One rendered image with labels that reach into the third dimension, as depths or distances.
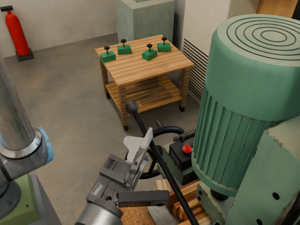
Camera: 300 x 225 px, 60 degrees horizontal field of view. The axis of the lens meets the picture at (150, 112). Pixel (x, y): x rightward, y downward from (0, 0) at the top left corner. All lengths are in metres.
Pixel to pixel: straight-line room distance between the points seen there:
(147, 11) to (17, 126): 2.04
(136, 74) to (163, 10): 1.03
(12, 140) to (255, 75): 0.81
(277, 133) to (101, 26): 3.46
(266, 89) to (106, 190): 0.40
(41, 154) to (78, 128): 1.30
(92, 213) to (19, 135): 0.49
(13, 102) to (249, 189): 0.68
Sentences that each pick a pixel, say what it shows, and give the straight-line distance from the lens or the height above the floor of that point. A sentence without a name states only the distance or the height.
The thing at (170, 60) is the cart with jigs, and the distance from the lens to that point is 2.16.
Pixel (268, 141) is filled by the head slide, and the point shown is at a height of 1.37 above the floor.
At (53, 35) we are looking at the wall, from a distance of 3.62.
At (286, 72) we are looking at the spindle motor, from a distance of 0.37.
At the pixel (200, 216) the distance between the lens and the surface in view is 0.79.
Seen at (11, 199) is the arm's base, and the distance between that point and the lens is 1.23.
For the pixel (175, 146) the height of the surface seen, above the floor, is 1.01.
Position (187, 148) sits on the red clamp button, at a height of 1.03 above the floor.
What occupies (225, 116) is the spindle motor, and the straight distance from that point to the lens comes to 0.43.
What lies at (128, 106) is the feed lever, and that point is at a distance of 0.66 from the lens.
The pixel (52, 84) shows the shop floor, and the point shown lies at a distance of 2.96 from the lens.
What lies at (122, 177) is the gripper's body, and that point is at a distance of 0.60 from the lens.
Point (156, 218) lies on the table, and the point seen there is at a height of 0.90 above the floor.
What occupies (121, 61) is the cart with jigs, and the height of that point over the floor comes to 0.53.
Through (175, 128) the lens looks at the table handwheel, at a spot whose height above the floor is 0.93.
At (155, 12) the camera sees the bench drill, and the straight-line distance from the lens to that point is 2.78.
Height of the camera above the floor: 1.65
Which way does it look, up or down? 43 degrees down
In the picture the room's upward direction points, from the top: straight up
